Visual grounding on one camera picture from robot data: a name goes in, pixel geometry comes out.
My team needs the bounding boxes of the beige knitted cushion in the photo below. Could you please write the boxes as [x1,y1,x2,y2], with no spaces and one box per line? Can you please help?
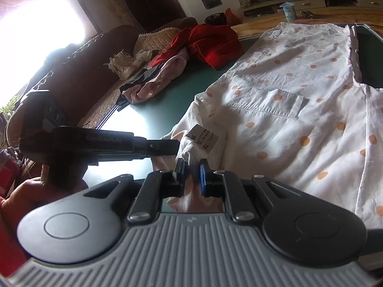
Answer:
[133,27,183,56]

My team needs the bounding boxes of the patterned window curtain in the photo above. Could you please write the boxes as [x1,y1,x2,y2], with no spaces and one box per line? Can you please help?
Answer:
[0,0,142,35]

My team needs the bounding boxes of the blue white plastic cup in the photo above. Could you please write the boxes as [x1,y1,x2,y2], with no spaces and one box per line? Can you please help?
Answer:
[279,2,297,21]

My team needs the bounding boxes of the green table mat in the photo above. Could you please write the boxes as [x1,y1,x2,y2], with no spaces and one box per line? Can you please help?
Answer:
[81,22,383,260]

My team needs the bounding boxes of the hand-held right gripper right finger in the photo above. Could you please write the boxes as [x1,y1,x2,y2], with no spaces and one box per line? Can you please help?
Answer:
[199,158,301,222]

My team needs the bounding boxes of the black bag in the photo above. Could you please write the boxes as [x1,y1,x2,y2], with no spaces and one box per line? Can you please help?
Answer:
[205,12,226,26]

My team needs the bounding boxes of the beige TV cabinet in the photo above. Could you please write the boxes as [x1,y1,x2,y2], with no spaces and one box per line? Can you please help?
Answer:
[236,0,383,17]

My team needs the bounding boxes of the dark brown leather sofa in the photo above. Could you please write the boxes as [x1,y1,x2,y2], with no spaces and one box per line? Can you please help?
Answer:
[6,16,198,168]

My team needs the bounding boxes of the white polka dot shirt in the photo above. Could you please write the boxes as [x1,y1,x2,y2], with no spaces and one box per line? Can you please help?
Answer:
[166,21,383,231]

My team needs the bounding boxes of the green potted plant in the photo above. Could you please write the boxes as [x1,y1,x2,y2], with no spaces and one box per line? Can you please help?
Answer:
[0,96,18,123]

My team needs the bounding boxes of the red garment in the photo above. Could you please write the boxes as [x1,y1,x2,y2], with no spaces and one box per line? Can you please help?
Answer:
[151,24,243,71]

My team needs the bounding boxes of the dark wooden door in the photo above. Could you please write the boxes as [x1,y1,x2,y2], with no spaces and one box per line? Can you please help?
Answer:
[120,0,187,33]

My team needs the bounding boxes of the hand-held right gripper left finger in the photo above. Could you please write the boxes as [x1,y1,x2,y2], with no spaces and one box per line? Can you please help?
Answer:
[87,158,188,224]

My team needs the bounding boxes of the black garment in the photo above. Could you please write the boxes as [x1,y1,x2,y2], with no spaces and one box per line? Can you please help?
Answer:
[118,66,168,112]

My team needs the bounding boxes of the pink garment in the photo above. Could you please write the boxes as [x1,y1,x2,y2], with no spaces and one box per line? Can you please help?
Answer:
[120,48,189,105]

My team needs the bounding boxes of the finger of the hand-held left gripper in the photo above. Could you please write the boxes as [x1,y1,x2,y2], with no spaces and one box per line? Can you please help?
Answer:
[134,137,181,160]

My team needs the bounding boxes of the person's left hand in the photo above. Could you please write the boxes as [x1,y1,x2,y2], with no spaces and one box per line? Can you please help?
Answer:
[4,176,89,216]

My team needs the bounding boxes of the red plastic bag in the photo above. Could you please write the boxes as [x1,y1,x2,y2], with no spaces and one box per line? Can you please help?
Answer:
[225,7,242,26]

